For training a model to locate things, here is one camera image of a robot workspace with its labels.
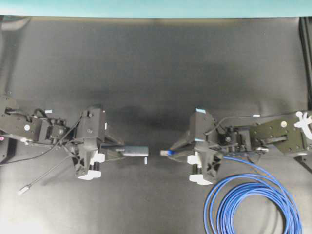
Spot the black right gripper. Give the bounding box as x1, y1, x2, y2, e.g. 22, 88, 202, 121
168, 108, 223, 184

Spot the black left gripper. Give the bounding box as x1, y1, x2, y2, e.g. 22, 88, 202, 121
74, 105, 125, 180

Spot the grey USB LAN hub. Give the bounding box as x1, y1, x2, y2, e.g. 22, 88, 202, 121
116, 146, 149, 156

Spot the blue LAN cable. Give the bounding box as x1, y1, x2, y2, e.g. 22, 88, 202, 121
159, 149, 305, 234

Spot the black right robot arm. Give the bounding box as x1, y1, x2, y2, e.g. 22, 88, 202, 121
160, 109, 312, 185

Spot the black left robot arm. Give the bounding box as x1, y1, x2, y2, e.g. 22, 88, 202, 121
0, 95, 124, 180

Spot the black aluminium frame rail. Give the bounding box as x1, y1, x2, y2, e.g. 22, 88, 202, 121
299, 16, 312, 110

